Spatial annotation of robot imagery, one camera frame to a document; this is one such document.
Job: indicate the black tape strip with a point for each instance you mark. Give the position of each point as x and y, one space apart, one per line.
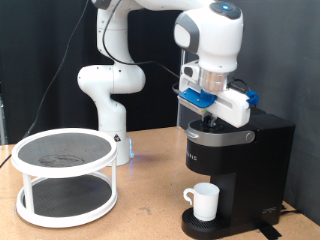
269 231

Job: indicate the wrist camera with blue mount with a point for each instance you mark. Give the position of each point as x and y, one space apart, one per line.
196 98

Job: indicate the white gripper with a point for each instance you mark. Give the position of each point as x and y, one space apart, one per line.
233 106

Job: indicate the white ceramic mug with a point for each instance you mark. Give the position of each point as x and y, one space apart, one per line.
206 201

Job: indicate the white two-tier turntable stand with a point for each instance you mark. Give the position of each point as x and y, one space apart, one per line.
66 200

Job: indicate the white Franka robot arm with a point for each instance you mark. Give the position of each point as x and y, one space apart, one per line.
110 80

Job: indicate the black Keurig coffee machine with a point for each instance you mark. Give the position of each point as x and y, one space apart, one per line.
256 173

